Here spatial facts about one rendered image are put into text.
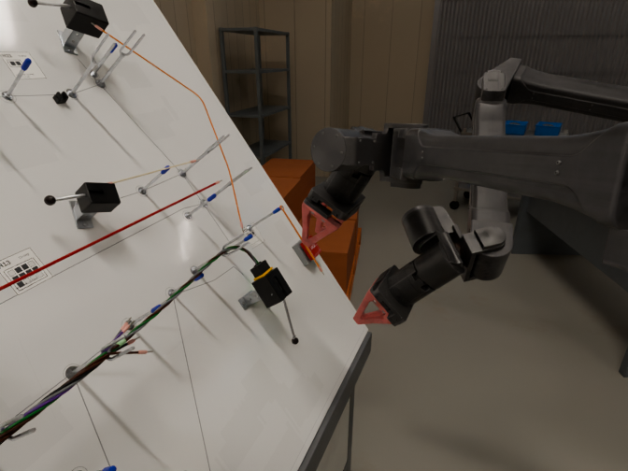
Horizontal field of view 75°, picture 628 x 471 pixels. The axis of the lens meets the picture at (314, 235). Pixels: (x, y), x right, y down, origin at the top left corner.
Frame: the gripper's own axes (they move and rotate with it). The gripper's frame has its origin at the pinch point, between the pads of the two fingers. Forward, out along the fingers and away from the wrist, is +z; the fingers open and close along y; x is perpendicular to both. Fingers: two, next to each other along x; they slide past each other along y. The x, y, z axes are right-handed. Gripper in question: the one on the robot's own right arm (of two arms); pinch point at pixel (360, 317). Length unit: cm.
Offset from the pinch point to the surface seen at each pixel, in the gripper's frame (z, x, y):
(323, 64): 101, -188, -459
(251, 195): 14.5, -33.2, -19.8
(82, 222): 13.4, -39.4, 20.6
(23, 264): 14.2, -36.7, 30.8
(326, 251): 93, -9, -157
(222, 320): 18.1, -15.0, 7.6
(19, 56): 8, -68, 14
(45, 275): 14.6, -34.4, 29.2
